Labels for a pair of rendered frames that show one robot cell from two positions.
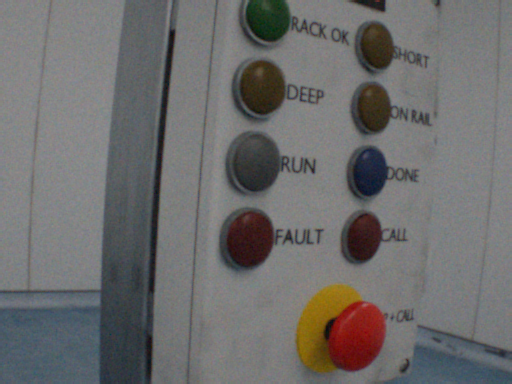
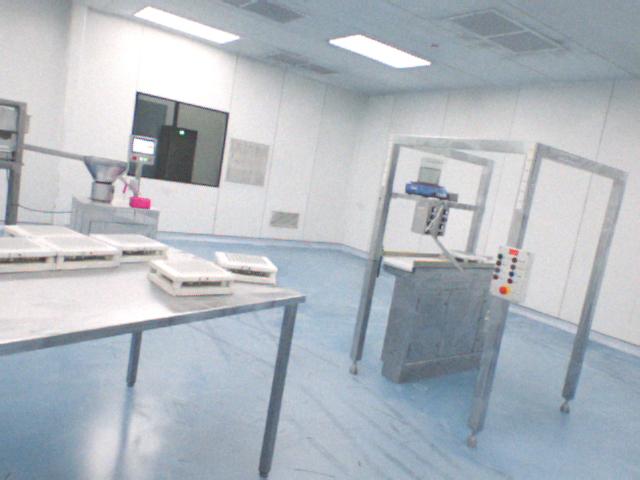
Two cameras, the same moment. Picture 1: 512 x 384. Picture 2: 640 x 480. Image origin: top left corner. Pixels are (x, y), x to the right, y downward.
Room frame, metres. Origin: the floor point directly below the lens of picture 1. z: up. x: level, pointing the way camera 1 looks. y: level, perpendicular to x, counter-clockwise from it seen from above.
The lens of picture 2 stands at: (-0.67, -2.50, 1.32)
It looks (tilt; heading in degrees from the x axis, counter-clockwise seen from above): 7 degrees down; 88
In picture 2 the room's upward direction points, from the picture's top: 10 degrees clockwise
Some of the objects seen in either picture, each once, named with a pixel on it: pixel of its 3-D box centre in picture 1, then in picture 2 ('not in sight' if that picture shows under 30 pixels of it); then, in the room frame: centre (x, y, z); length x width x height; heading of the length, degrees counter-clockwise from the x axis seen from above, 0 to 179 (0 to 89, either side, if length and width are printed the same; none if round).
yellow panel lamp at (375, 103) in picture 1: (374, 107); not in sight; (0.37, -0.06, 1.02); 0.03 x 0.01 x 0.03; 128
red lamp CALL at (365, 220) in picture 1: (364, 237); not in sight; (0.37, -0.06, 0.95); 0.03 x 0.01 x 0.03; 128
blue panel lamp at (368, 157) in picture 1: (370, 172); not in sight; (0.37, -0.06, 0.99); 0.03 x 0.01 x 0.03; 128
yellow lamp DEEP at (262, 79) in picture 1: (262, 87); not in sight; (0.32, 0.00, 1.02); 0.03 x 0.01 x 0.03; 128
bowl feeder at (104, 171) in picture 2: not in sight; (111, 180); (-2.49, 2.01, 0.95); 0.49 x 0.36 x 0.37; 35
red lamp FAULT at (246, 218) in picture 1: (250, 239); not in sight; (0.32, 0.00, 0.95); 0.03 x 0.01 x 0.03; 128
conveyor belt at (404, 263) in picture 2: not in sight; (458, 266); (0.47, 1.12, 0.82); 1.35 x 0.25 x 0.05; 38
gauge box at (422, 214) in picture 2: not in sight; (430, 219); (0.09, 0.67, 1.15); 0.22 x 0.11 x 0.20; 38
